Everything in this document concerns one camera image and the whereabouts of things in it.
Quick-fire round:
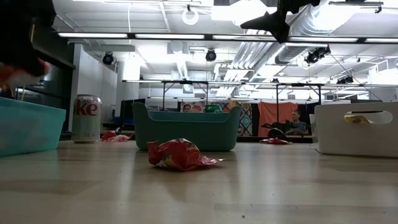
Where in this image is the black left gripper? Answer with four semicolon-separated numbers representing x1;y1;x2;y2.
0;0;56;78

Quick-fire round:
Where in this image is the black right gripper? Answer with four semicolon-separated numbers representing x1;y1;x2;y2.
240;0;321;44

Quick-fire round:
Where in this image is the red Skittles candy bag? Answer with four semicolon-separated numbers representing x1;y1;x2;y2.
260;138;292;146
147;138;225;172

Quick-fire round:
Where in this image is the pink-red candy bag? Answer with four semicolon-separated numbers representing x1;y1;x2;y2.
104;134;134;143

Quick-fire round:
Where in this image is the yellow candy bag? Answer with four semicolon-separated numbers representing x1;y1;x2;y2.
344;114;371;125

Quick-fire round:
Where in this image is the dark green plastic bin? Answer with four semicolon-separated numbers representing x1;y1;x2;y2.
132;101;243;152

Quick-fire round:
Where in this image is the black spot lamp cluster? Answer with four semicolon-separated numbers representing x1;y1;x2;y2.
304;45;332;65

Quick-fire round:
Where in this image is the turquoise plastic bin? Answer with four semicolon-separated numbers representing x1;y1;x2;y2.
0;96;67;158

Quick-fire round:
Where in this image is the black ceiling track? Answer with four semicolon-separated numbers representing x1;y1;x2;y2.
328;1;384;14

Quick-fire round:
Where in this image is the silver Diet Coke can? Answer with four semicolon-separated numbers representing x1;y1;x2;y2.
72;94;103;144

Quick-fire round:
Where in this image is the orange hanging cloth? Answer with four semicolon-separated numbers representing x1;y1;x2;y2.
257;101;299;137

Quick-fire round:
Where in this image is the colourful patterned cloth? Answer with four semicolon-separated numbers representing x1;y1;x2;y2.
179;100;253;137

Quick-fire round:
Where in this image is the black background stand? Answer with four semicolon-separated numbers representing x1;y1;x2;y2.
261;121;289;130

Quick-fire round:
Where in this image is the black overhead light bar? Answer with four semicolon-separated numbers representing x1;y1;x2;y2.
57;30;398;44

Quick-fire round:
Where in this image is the black domed object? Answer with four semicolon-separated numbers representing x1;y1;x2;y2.
267;128;285;138

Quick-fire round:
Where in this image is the black computer monitor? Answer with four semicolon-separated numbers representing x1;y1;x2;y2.
119;98;137;130

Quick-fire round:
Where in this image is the long background light bar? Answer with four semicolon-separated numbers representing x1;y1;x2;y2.
123;79;398;88

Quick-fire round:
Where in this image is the white plastic bin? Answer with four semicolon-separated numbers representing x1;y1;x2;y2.
313;101;398;159

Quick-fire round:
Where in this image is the silver ventilation duct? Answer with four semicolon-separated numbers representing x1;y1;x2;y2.
275;0;346;65

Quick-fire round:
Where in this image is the black frame table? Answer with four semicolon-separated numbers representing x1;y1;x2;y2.
161;80;209;111
275;83;323;138

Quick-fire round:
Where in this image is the white ring ceiling lamp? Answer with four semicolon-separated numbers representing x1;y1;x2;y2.
182;4;200;26

